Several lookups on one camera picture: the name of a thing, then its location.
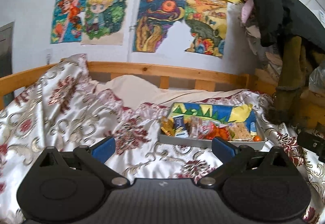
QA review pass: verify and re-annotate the blue orange swirl poster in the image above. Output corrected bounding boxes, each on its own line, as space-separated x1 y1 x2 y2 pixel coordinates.
132 0 186 53

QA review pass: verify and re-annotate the gold snack packet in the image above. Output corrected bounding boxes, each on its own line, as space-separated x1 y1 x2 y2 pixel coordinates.
160 117 176 136

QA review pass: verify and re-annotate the green hill landscape poster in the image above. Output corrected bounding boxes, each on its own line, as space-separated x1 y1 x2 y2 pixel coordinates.
184 0 228 57

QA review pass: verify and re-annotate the dark blue stick packet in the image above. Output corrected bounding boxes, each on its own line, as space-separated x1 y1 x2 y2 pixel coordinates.
173 115 190 137

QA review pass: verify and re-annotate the clear biscuit packet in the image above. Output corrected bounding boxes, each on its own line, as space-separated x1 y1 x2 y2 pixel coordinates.
189 116 204 138

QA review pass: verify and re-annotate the grey white hanging cloth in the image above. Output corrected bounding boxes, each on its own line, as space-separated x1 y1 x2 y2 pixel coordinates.
239 16 282 75

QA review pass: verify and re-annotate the orange-haired figure blue poster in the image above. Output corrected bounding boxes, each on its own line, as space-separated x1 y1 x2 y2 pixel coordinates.
50 0 89 44

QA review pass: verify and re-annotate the white wall pipe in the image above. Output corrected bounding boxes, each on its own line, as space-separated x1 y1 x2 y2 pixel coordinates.
127 0 141 64

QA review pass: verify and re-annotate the yellow snack packet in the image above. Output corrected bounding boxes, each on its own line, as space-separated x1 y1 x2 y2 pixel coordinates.
230 122 253 141

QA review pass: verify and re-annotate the cream pillow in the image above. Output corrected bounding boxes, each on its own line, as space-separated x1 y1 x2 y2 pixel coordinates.
90 75 244 108

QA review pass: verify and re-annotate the pink cloth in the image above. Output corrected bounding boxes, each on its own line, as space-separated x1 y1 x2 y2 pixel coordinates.
241 1 254 24

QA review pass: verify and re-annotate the grey door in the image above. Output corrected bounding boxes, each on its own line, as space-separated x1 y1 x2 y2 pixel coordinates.
0 22 14 78

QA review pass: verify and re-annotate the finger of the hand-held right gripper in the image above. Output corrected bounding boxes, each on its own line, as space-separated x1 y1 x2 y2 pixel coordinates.
297 131 325 156

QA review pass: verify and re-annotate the clear plastic bag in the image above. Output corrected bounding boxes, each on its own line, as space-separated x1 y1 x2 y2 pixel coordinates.
308 64 325 95

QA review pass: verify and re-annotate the wooden bed frame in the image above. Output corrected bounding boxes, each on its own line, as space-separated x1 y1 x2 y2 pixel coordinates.
0 62 325 128

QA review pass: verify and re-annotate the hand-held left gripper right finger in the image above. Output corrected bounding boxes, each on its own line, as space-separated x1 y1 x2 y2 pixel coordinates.
197 136 295 186

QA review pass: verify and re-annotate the floral satin blanket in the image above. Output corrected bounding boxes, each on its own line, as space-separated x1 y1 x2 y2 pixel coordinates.
0 54 325 224

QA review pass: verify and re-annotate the grey tray with dragon drawing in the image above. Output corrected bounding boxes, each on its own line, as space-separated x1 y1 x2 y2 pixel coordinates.
158 102 268 151

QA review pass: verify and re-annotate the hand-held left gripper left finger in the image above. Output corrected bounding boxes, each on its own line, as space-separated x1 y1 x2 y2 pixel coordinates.
33 136 131 186

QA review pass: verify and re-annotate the blond figure poster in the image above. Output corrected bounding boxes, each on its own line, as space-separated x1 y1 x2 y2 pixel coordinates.
81 0 130 46

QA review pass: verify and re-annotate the orange snack packet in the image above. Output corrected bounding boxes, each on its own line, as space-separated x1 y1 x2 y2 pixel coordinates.
202 125 230 141

